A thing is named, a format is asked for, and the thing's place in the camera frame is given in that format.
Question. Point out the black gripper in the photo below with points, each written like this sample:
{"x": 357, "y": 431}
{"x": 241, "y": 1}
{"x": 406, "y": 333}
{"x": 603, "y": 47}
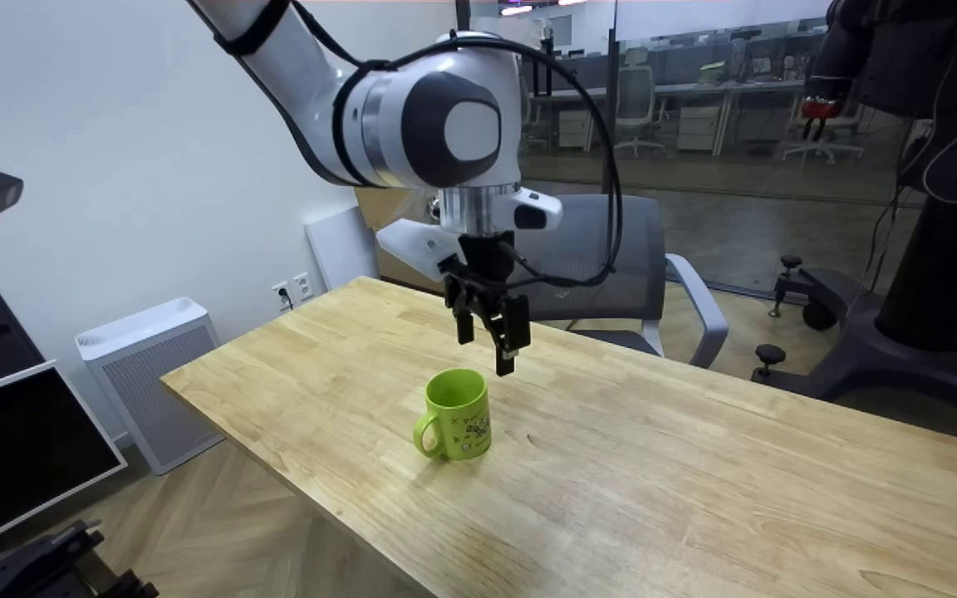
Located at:
{"x": 486, "y": 268}

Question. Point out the green mug with print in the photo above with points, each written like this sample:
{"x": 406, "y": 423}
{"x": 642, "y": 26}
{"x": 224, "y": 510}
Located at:
{"x": 465, "y": 427}

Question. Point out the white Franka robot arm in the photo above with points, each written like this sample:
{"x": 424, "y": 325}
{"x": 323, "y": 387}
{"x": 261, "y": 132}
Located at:
{"x": 390, "y": 121}

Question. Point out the open cardboard box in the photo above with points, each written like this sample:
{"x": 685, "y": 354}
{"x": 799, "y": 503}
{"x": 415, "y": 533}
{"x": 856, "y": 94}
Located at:
{"x": 399, "y": 275}

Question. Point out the grey mesh office chair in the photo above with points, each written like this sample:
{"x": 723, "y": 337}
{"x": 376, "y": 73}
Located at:
{"x": 579, "y": 252}

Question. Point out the white flat panel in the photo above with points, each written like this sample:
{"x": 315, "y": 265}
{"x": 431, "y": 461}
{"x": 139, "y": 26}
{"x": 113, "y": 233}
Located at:
{"x": 340, "y": 252}

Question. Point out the white background office chair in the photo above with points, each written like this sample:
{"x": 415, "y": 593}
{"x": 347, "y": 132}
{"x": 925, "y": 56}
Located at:
{"x": 641, "y": 103}
{"x": 829, "y": 141}

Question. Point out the grey background cabinet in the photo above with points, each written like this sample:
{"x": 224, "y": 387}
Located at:
{"x": 700, "y": 128}

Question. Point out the white air purifier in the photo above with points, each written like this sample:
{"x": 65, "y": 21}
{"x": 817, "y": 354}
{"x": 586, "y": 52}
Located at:
{"x": 159, "y": 377}

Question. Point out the red hanging object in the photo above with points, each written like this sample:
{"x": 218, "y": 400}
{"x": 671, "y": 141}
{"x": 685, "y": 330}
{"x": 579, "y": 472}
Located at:
{"x": 819, "y": 113}

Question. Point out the black metal clamp stand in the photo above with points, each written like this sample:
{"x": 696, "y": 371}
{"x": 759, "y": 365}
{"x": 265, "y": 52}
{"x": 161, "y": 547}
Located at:
{"x": 47, "y": 566}

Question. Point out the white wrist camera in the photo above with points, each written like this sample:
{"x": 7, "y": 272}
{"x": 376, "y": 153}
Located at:
{"x": 417, "y": 240}

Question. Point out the white wall outlet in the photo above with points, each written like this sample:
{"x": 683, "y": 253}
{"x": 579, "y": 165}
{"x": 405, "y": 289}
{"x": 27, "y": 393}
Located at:
{"x": 294, "y": 289}

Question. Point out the black pedestal stand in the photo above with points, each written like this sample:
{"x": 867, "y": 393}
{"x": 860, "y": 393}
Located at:
{"x": 944, "y": 277}

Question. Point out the black monitor white frame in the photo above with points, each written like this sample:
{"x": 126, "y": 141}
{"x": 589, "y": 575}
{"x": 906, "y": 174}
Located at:
{"x": 15, "y": 454}

